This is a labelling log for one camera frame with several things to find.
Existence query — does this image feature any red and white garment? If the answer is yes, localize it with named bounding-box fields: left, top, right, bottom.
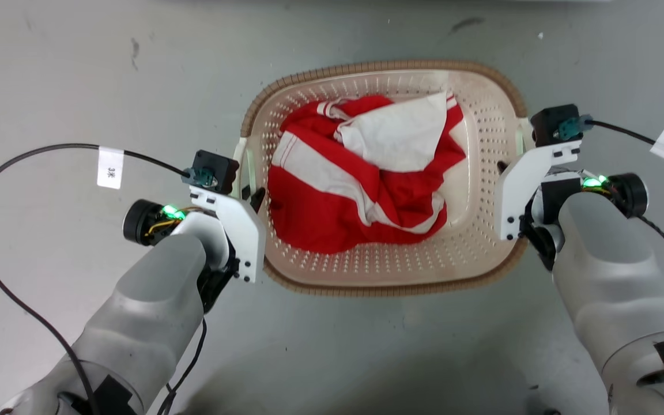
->
left=267, top=91, right=467, bottom=255

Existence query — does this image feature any white camera bracket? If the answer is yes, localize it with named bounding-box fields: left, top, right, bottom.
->
left=493, top=140, right=582, bottom=242
left=188, top=185, right=267, bottom=284

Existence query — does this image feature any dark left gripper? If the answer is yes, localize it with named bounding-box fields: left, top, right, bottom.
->
left=197, top=187, right=267, bottom=315

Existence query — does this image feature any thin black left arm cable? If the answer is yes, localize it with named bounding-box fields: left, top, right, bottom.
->
left=156, top=317, right=208, bottom=415

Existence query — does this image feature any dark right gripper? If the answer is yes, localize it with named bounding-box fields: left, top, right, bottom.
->
left=496, top=161, right=583, bottom=273

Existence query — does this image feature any white right camera bracket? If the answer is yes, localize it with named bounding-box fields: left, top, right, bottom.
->
left=493, top=140, right=582, bottom=242

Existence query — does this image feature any white left camera bracket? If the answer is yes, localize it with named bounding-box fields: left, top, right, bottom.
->
left=188, top=185, right=267, bottom=284

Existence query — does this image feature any black right camera cable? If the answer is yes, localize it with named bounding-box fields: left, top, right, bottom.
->
left=588, top=119, right=664, bottom=171

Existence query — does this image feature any white left cable label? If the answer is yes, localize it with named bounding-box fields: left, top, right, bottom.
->
left=96, top=146, right=125, bottom=190

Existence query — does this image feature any beige plastic laundry basket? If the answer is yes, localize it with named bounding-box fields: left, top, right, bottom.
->
left=233, top=59, right=533, bottom=298

